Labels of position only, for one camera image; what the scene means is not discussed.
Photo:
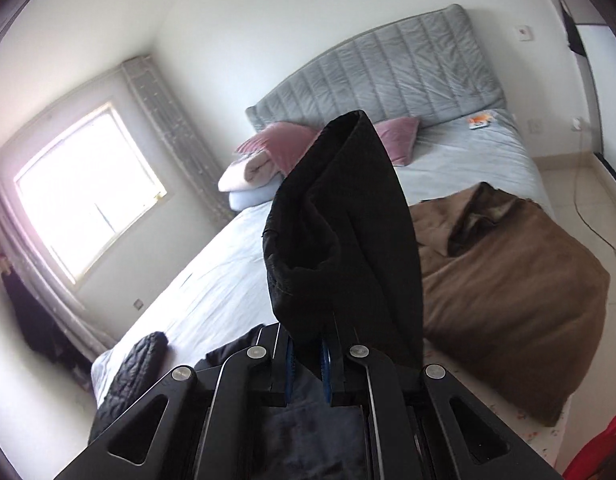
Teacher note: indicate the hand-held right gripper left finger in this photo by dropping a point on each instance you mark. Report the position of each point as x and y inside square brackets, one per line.
[288, 365]

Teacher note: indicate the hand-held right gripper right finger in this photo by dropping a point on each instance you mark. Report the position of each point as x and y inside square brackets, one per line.
[328, 375]

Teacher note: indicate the black padded jacket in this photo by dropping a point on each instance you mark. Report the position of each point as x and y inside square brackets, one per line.
[338, 235]

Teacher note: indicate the hanging dark clothes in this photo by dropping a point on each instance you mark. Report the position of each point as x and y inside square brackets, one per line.
[28, 310]

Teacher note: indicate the white bed sheet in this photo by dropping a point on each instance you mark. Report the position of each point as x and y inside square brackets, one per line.
[213, 270]

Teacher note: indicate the black quilted jacket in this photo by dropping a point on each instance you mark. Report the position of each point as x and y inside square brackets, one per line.
[133, 370]

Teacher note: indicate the light blue pillow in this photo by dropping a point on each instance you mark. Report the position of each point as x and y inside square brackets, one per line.
[248, 201]

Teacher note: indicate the folded pink white blanket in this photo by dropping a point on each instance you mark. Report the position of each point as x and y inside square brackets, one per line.
[248, 172]

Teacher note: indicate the brown coat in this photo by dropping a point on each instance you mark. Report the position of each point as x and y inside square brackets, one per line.
[512, 285]

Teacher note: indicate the large pink pillow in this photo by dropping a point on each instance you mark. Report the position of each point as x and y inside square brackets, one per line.
[400, 135]

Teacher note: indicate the window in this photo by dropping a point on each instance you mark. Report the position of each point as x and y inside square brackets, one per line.
[88, 190]

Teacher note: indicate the red bag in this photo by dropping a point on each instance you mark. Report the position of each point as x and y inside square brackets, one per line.
[607, 450]

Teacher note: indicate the small orange packet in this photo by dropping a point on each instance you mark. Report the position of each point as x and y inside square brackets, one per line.
[480, 121]

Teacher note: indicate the grey padded headboard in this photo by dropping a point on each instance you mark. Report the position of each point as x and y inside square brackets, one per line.
[387, 70]

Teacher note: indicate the dark cloth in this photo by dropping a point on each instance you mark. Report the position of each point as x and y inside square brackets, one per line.
[573, 30]

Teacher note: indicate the white wall socket with plug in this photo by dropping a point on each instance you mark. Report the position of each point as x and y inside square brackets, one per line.
[577, 122]

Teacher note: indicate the white wall switch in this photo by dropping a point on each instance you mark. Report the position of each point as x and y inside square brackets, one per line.
[523, 32]

